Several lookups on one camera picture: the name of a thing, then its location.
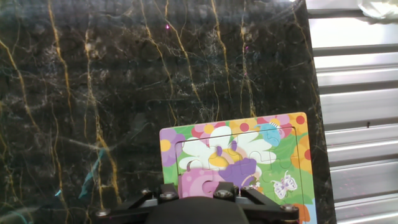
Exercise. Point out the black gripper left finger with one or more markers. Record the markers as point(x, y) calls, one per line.
point(133, 208)

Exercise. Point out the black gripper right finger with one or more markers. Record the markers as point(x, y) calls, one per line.
point(264, 210)

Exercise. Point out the pink jigsaw puzzle piece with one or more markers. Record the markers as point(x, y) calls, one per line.
point(196, 183)

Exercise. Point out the colourful butterfly puzzle board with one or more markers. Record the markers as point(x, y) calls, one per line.
point(280, 149)

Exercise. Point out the black marble pattern mat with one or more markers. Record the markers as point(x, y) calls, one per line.
point(140, 77)

